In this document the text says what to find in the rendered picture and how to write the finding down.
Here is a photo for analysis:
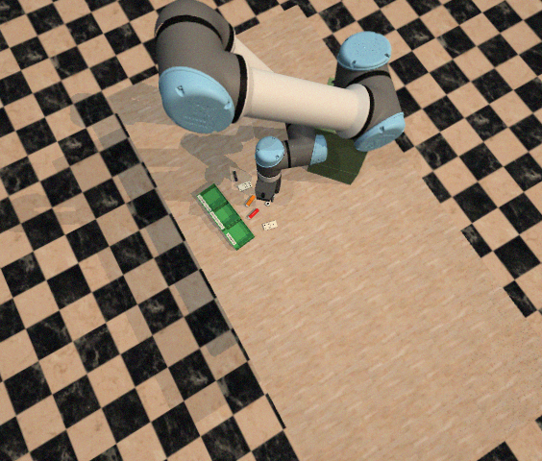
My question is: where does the green three-compartment bin rack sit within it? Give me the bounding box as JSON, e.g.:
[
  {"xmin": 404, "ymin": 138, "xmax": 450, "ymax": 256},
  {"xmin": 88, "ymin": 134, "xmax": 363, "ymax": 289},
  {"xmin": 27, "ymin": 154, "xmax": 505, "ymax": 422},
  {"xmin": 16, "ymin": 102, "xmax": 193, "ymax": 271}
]
[{"xmin": 196, "ymin": 184, "xmax": 255, "ymax": 250}]

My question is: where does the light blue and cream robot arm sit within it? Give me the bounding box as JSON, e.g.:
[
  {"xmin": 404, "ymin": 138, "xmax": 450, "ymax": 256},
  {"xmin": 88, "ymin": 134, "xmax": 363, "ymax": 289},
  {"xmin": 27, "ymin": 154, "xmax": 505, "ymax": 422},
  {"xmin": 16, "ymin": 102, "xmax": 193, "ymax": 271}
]
[{"xmin": 155, "ymin": 0, "xmax": 406, "ymax": 178}]

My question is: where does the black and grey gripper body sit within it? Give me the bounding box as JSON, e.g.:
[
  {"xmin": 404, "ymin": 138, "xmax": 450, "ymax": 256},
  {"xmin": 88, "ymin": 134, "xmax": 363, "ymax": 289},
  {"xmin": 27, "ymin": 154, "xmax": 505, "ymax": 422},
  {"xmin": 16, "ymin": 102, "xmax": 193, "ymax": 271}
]
[{"xmin": 255, "ymin": 169, "xmax": 282, "ymax": 202}]

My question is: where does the white domino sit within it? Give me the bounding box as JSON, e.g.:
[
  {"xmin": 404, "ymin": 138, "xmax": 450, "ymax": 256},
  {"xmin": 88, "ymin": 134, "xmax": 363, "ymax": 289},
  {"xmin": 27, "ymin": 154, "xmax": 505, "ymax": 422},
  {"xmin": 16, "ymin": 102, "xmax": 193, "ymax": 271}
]
[
  {"xmin": 238, "ymin": 181, "xmax": 253, "ymax": 192},
  {"xmin": 263, "ymin": 221, "xmax": 277, "ymax": 231}
]

